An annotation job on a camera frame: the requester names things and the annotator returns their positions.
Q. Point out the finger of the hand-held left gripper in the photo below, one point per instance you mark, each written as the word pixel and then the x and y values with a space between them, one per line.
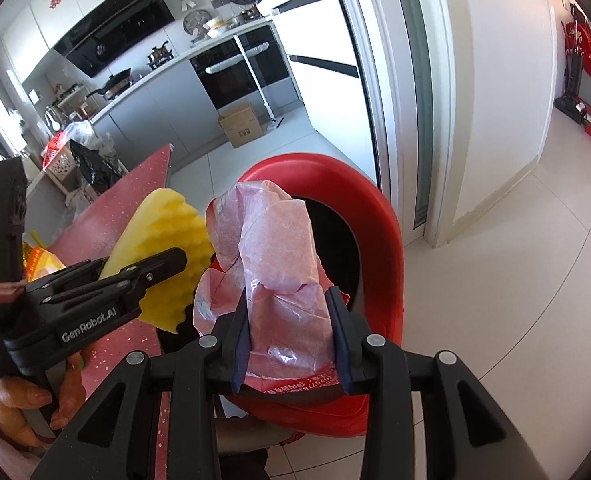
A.
pixel 160 265

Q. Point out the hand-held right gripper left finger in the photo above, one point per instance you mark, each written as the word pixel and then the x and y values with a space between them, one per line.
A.
pixel 240 345

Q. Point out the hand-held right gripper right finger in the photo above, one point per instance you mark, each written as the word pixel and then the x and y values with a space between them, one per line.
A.
pixel 338 345

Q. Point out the yellow foam fruit net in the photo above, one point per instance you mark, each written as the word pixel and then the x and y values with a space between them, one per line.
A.
pixel 170 225

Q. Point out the pink and red plastic bag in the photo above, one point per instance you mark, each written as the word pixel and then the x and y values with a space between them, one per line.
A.
pixel 280 270

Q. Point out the red bin with black liner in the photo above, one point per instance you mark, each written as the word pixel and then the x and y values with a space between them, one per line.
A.
pixel 375 240

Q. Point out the person's left hand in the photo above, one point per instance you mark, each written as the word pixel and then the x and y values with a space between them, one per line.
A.
pixel 10 400

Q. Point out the orange yellow plastic bag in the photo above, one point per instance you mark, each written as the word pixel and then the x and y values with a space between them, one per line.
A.
pixel 40 260

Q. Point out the black plastic bag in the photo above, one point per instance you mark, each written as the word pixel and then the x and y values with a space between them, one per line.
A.
pixel 95 167

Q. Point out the white plastic bag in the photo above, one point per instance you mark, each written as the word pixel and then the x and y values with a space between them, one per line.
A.
pixel 82 132

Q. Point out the grey lower cabinet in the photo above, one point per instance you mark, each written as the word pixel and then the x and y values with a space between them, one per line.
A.
pixel 165 110

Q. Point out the cardboard box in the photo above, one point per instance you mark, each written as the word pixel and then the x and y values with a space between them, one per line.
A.
pixel 243 127

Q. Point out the black wok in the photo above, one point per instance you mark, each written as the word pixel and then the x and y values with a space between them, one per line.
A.
pixel 112 85

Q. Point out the black built-in oven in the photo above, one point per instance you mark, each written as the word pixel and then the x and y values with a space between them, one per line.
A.
pixel 225 80

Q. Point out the steel cooking pot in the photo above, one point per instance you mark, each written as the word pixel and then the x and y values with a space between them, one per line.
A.
pixel 161 54

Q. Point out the white stick mop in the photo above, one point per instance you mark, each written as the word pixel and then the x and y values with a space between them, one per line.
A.
pixel 255 75

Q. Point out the red paper decal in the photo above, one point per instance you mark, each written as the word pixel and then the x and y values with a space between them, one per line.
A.
pixel 56 1

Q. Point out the black range hood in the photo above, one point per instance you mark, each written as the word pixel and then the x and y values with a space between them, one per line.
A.
pixel 120 25

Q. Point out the white upper cabinets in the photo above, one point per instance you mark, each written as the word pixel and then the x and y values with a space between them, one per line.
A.
pixel 75 0

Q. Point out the round grey steamer rack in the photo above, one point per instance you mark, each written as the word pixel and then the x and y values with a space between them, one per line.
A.
pixel 196 23

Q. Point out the stack of white bowls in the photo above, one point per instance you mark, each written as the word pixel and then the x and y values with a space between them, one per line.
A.
pixel 216 26

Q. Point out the white refrigerator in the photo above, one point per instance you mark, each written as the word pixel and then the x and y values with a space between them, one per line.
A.
pixel 315 25

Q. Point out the upright vacuum cleaner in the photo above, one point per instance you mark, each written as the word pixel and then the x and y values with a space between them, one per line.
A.
pixel 571 75

